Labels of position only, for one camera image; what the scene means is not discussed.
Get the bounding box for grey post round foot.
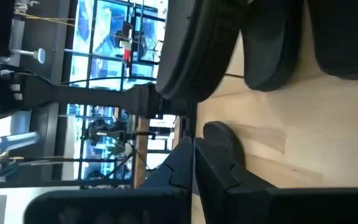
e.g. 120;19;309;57
9;47;47;65

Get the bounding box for black aluminium table frame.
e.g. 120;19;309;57
178;101;198;141

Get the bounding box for black slide sandal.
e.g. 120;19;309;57
202;120;247;170
240;0;305;93
306;0;358;81
155;0;251;104

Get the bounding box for black tripod stand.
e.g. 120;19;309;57
81;118;158;147

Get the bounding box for pale blue metal bar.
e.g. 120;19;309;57
0;131;40;159

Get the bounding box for small red object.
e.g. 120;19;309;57
122;46;134;63

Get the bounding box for wooden board edge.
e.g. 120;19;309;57
133;115;150;189

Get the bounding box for large window black frame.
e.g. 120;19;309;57
59;0;180;189

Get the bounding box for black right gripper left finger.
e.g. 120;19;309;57
140;136;196;196

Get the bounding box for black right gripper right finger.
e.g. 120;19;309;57
193;138;277;224

